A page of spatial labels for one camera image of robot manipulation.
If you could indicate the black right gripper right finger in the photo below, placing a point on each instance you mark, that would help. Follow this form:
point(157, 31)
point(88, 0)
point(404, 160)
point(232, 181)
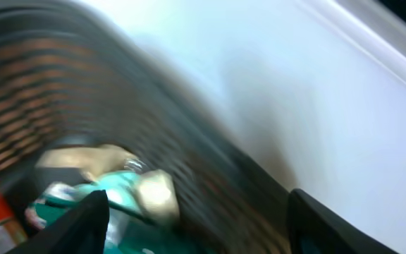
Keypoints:
point(313, 228)

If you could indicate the teal wet wipes pack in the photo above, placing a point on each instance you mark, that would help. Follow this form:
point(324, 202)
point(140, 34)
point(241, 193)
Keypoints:
point(118, 187)

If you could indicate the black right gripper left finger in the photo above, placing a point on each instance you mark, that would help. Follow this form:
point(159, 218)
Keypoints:
point(70, 227)

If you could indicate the green coffee sachet bag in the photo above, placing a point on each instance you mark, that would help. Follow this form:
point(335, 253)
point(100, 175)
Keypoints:
point(125, 233)

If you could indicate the grey plastic basket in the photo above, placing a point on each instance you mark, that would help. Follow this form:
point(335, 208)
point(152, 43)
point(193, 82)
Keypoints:
point(66, 79)

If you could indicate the beige bread bag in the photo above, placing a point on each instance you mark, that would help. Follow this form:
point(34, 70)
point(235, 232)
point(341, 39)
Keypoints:
point(154, 192)

